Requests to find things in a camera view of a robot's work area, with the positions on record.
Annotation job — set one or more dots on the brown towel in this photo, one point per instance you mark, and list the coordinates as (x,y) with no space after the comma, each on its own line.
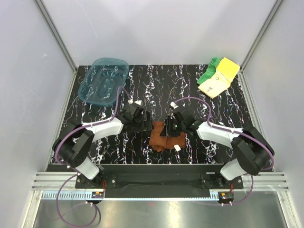
(160,143)

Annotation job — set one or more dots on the aluminium frame post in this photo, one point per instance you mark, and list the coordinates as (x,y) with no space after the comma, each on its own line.
(55,33)
(265,26)

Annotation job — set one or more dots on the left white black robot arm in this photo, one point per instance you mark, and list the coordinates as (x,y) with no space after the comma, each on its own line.
(73,144)

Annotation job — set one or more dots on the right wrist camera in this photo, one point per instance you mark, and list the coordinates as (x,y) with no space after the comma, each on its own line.
(173,105)

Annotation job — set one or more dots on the cream towel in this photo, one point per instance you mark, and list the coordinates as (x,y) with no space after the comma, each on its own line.
(215,85)

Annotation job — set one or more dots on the right aluminium frame post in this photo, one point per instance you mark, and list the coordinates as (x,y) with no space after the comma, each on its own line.
(265,26)

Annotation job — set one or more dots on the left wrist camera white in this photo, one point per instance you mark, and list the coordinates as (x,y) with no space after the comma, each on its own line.
(137,102)

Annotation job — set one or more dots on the green towel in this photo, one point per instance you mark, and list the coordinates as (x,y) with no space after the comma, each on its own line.
(211,69)

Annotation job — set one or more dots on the left aluminium frame post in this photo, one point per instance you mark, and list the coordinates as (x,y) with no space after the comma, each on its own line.
(55,33)

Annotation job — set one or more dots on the aluminium frame rail front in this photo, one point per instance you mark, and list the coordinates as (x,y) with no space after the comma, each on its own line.
(66,185)

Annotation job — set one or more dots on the teal transparent plastic bin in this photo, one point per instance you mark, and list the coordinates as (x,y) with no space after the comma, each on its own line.
(102,80)

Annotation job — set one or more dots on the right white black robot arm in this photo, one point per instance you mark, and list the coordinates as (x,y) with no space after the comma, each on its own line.
(253,153)

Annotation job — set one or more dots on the yellow towel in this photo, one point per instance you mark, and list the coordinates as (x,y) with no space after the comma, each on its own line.
(228,68)

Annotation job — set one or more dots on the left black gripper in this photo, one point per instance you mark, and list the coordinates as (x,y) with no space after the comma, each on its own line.
(146,126)

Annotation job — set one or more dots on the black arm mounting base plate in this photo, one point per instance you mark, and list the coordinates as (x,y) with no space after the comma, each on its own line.
(203,176)

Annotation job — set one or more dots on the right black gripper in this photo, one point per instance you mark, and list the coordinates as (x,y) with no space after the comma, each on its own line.
(167,130)

